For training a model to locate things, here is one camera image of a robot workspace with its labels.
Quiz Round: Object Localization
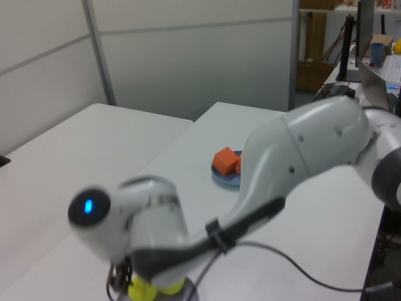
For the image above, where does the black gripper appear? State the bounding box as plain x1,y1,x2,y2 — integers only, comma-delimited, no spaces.
110,255,134,292

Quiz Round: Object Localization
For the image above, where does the plain yellow tennis ball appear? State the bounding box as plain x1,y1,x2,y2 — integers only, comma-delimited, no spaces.
158,278,185,295

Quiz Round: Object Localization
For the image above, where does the black control box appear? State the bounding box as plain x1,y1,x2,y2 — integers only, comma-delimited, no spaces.
318,83,357,100

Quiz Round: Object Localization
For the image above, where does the long black robot cable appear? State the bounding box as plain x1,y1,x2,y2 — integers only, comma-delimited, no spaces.
192,241,366,292

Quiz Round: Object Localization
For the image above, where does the blue cup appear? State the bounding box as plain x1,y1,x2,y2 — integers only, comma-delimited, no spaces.
369,42,385,66

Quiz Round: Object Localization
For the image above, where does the purple plastic plate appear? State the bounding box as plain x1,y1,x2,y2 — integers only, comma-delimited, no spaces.
106,275,201,301

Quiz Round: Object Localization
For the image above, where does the grey partition post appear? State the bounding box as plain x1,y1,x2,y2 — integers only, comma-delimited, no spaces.
287,0,307,112
81,0,117,106

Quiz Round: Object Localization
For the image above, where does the white keyboard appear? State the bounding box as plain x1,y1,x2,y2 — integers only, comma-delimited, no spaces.
382,55,401,85

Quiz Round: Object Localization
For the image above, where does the upright wooden board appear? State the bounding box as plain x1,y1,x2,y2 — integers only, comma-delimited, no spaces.
305,12,326,62

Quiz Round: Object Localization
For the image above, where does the black monitor with stand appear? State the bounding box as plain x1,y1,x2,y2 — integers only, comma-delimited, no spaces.
335,0,376,83

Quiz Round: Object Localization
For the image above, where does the small brown cardboard box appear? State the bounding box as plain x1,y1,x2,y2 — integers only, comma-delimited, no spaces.
370,33,395,57

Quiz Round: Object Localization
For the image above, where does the large brown cardboard box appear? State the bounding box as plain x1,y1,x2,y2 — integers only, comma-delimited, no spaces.
296,61,335,93

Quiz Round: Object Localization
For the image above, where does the blue plastic plate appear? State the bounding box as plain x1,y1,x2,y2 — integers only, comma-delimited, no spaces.
211,150,244,188

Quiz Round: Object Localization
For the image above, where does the silver laptop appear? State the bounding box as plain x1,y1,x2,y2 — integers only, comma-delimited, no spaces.
355,55,400,110

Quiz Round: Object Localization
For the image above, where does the yellow tennis ball HEAD print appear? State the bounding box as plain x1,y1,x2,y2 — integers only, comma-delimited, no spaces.
127,277,157,301

